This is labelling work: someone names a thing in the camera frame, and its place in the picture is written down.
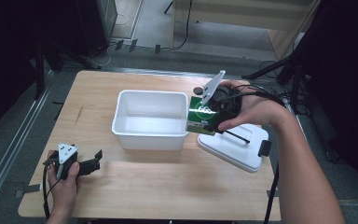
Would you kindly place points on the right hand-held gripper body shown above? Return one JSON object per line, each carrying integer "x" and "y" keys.
{"x": 227, "y": 104}

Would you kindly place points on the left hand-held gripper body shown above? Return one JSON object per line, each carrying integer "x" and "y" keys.
{"x": 66, "y": 152}

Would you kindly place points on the green cardboard carton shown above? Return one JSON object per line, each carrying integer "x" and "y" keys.
{"x": 199, "y": 116}

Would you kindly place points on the white plastic storage box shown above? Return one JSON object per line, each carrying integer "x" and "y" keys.
{"x": 150, "y": 124}

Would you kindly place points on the person's right hand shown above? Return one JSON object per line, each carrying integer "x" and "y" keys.
{"x": 258, "y": 109}

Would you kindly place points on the person's left hand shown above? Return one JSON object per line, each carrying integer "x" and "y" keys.
{"x": 63, "y": 193}

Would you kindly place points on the black round table grommet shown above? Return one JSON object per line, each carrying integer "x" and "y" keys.
{"x": 197, "y": 90}

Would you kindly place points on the grey floor tape strip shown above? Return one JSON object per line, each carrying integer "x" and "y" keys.
{"x": 28, "y": 189}

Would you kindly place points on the black tripod stand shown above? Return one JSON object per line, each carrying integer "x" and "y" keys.
{"x": 295, "y": 68}

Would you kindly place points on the black stand legs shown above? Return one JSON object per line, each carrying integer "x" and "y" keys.
{"x": 39, "y": 71}

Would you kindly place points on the black floor tape piece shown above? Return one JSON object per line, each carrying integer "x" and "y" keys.
{"x": 119, "y": 45}
{"x": 157, "y": 48}
{"x": 133, "y": 45}

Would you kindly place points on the dark cabinet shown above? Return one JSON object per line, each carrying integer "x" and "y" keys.
{"x": 94, "y": 25}

